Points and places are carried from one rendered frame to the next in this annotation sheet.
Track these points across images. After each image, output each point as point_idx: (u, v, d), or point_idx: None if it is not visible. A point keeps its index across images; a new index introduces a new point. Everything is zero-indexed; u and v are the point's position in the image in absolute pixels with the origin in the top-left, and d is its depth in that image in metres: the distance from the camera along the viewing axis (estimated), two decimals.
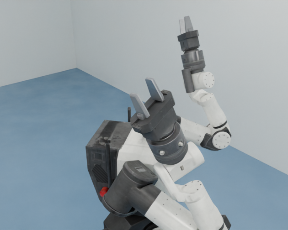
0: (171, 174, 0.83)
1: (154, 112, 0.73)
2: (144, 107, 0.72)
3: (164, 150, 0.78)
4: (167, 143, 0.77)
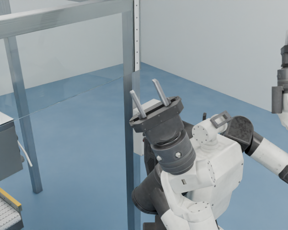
0: (170, 184, 0.80)
1: (152, 115, 0.72)
2: (141, 107, 0.72)
3: (160, 156, 0.75)
4: (162, 149, 0.74)
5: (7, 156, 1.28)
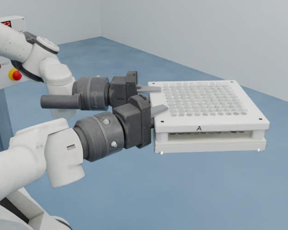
0: (66, 130, 0.62)
1: (149, 119, 0.73)
2: (157, 114, 0.74)
3: (110, 124, 0.66)
4: (120, 127, 0.67)
5: None
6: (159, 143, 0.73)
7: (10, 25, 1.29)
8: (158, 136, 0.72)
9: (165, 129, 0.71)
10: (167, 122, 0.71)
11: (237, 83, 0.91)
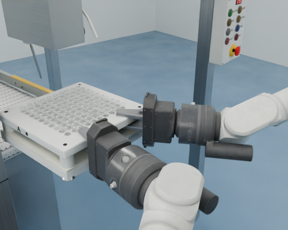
0: (231, 107, 0.70)
1: None
2: (133, 111, 0.76)
3: (189, 104, 0.74)
4: None
5: (66, 11, 0.85)
6: None
7: (241, 1, 1.32)
8: None
9: None
10: (138, 104, 0.79)
11: (8, 108, 0.78)
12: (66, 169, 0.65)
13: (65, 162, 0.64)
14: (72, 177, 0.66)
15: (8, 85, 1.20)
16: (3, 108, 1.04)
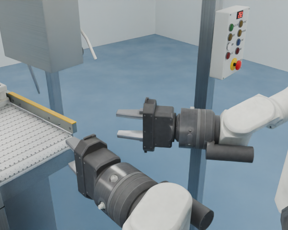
0: None
1: None
2: (133, 111, 0.76)
3: (189, 108, 0.75)
4: None
5: (65, 33, 0.83)
6: (7, 96, 1.16)
7: (242, 15, 1.30)
8: (5, 93, 1.15)
9: None
10: (0, 84, 1.14)
11: None
12: None
13: None
14: None
15: None
16: None
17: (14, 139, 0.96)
